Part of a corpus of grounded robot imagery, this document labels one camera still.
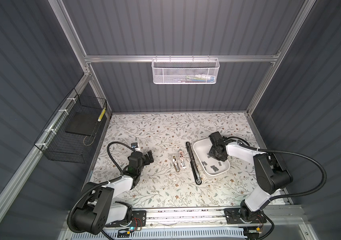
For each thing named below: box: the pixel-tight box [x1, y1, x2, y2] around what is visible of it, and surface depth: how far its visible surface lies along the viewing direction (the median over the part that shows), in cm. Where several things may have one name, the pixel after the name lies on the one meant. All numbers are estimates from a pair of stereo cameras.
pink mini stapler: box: [179, 151, 187, 169], surface depth 93 cm
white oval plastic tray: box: [193, 138, 231, 176], surface depth 93 cm
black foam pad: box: [65, 111, 102, 137], surface depth 79 cm
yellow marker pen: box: [97, 107, 106, 122], surface depth 83 cm
